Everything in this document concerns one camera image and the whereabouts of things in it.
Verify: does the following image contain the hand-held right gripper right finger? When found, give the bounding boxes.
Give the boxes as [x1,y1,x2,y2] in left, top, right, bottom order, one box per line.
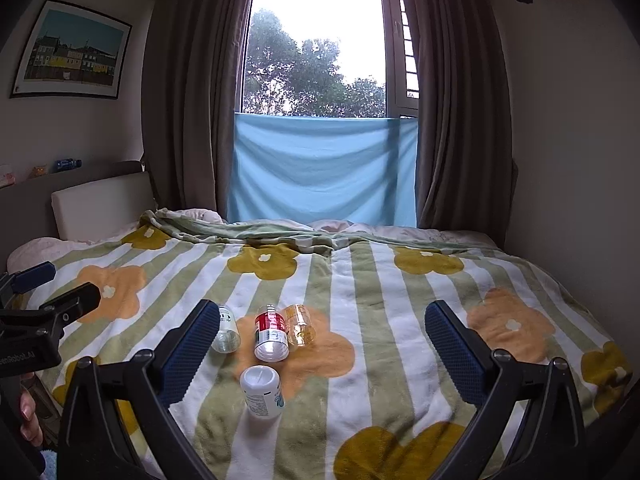
[424,300,588,480]

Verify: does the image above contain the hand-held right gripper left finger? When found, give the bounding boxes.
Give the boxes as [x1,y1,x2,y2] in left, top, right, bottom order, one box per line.
[57,299,221,480]

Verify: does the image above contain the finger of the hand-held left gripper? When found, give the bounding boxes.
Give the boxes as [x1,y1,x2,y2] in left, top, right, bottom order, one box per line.
[0,261,57,307]
[0,282,102,342]

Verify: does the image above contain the person's left hand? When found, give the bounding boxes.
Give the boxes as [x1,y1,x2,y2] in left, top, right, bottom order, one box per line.
[19,372,45,447]

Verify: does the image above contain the pink pillow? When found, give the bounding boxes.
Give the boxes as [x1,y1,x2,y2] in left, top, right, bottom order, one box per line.
[6,237,103,277]

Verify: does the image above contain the green label clear bottle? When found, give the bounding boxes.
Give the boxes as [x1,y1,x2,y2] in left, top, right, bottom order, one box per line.
[211,305,242,354]

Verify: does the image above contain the grey headboard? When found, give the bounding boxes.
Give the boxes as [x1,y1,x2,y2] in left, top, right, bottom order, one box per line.
[0,160,151,273]

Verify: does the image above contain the white pill bottle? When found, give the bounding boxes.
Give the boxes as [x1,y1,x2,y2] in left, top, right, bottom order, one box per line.
[240,365,283,418]

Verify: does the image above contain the red label plastic bottle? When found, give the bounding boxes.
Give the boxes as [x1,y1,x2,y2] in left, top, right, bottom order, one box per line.
[254,304,291,362]

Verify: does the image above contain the striped floral blanket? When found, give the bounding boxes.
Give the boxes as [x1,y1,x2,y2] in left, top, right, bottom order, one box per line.
[22,209,633,480]

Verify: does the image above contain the white headboard cushion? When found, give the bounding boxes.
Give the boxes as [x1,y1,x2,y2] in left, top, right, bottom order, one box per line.
[51,171,157,241]

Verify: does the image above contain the clear amber small bottle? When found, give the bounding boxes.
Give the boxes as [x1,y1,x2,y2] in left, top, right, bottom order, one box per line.
[284,304,317,347]

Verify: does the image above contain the light blue cloth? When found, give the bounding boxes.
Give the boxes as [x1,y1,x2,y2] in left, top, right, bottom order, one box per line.
[227,112,419,227]

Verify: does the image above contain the framed houses picture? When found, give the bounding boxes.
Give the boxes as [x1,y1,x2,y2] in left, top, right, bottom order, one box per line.
[9,0,133,100]

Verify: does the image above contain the brown curtain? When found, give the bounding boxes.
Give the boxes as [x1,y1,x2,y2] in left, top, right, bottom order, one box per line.
[400,0,521,231]
[141,0,258,224]

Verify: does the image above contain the window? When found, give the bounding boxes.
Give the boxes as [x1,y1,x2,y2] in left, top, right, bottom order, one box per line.
[240,0,422,120]

